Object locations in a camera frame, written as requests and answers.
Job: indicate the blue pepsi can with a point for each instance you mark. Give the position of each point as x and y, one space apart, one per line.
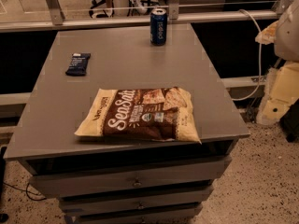
158 26

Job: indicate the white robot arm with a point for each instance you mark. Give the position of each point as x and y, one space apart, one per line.
281 89

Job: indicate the brown sea salt chip bag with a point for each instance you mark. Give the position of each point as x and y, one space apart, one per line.
164 114

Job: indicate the dark blue snack bar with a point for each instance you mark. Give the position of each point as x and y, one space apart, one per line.
78 64

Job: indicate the grey drawer cabinet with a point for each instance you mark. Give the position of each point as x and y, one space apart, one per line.
44 142

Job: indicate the middle grey drawer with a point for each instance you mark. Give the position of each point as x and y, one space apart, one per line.
137 200

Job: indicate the grey drawer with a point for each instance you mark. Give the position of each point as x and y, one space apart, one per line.
137 200
152 215
134 177

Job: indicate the bottom grey drawer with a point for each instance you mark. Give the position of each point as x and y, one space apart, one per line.
152 215

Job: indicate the top grey drawer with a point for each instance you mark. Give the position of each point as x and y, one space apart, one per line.
134 177

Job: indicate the metal railing frame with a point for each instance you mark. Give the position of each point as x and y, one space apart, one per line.
32 15

